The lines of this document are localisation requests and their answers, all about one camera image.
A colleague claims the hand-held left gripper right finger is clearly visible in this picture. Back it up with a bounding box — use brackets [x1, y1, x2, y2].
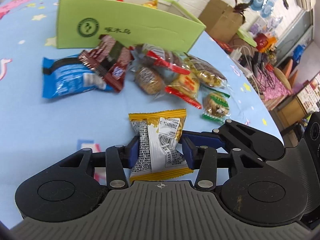
[182, 138, 266, 191]

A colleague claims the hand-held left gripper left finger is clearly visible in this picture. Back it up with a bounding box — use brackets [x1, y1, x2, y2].
[58, 136, 140, 190]

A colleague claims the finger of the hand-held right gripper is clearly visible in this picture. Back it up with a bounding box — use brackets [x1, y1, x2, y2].
[181, 119, 265, 162]

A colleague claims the yellow edged snack packet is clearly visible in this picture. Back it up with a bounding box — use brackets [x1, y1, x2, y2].
[128, 108, 194, 182]

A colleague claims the green cardboard box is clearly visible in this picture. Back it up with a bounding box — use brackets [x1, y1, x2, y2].
[55, 0, 207, 54]

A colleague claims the yellow bread packet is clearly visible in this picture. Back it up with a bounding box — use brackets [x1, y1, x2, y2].
[142, 0, 159, 10]

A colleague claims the green edged cookie packet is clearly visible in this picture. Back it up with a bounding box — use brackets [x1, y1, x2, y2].
[202, 87, 231, 124]

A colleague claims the wooden cabinet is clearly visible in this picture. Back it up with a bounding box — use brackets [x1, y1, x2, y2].
[277, 94, 311, 128]

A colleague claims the red edged snack packet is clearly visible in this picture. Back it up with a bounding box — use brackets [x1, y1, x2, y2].
[164, 73, 202, 110]
[146, 49, 191, 76]

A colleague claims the clear peanut snack packet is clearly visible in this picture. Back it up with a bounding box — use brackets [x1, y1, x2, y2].
[184, 54, 228, 88]

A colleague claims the patterned pink cloth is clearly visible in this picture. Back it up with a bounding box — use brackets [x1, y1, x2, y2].
[214, 38, 293, 111]

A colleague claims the clear round cake packet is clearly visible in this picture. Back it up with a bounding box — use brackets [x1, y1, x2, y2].
[132, 64, 166, 98]

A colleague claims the white power strip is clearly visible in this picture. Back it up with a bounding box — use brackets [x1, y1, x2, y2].
[239, 55, 254, 78]

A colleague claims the orange cushion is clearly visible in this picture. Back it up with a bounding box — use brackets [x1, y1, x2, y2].
[273, 57, 299, 91]

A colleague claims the white charger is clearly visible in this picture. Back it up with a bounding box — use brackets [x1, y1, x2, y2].
[230, 46, 243, 60]

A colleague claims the dark brown snack packet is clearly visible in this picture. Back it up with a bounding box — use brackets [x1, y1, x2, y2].
[78, 35, 133, 93]

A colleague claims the blue snack packet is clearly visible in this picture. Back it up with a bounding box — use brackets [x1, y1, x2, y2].
[41, 54, 113, 99]

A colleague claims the blue printed tablecloth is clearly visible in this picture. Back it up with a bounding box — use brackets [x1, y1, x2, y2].
[0, 0, 285, 230]

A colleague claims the flat green box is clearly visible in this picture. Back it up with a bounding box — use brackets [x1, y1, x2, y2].
[236, 28, 258, 48]

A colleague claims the orange toy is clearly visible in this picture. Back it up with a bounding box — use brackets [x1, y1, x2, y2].
[266, 36, 278, 50]

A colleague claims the brown cardboard box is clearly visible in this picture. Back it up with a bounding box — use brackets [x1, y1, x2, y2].
[198, 0, 247, 44]

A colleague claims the dark purple plant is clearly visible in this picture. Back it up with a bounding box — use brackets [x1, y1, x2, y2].
[230, 0, 251, 23]

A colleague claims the small blue paper fan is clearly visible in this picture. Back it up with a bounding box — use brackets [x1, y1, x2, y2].
[260, 0, 278, 18]

